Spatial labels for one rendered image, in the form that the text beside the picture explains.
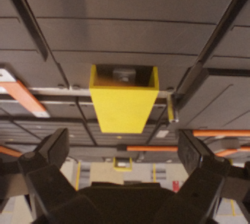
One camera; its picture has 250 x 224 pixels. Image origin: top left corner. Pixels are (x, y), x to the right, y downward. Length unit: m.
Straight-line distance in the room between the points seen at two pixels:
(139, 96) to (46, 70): 0.11
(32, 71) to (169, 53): 0.15
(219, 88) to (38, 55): 0.19
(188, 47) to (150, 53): 0.03
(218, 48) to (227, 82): 0.05
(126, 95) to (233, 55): 0.11
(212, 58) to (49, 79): 0.18
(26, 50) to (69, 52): 0.04
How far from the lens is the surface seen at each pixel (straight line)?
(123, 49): 0.16
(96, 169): 4.63
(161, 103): 0.29
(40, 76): 0.24
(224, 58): 0.19
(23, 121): 0.40
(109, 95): 0.19
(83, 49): 0.16
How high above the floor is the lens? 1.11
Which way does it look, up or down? 26 degrees down
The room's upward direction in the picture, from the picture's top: 179 degrees counter-clockwise
